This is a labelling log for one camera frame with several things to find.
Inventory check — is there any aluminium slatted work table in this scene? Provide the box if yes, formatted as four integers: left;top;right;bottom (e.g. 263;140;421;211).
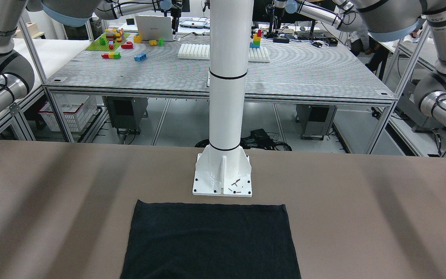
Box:
46;35;402;155

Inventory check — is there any red green block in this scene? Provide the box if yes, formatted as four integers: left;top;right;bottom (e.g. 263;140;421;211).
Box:
101;52;121;59

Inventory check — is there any white plastic basket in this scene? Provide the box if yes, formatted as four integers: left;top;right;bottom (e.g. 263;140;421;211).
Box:
38;95;97;133

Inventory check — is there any green building block baseplate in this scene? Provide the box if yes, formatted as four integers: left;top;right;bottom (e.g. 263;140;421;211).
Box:
85;33;130;52

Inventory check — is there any blue building block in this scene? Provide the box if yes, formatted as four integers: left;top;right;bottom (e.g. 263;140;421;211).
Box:
134;53;147;62

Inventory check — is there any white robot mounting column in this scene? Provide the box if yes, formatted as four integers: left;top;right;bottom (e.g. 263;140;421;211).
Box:
192;0;254;197

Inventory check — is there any white laptop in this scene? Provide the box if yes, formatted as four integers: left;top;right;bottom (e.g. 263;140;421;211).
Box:
135;15;174;42

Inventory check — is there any stacked colourful block tower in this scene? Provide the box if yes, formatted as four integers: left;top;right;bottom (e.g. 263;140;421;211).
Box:
249;29;262;49

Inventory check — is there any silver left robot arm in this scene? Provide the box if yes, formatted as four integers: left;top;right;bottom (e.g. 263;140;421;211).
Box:
353;0;446;126

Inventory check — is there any black printed t-shirt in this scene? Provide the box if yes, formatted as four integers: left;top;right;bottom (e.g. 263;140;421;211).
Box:
120;201;301;279

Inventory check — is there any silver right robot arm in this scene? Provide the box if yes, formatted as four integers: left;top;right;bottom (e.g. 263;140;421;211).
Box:
0;0;100;113

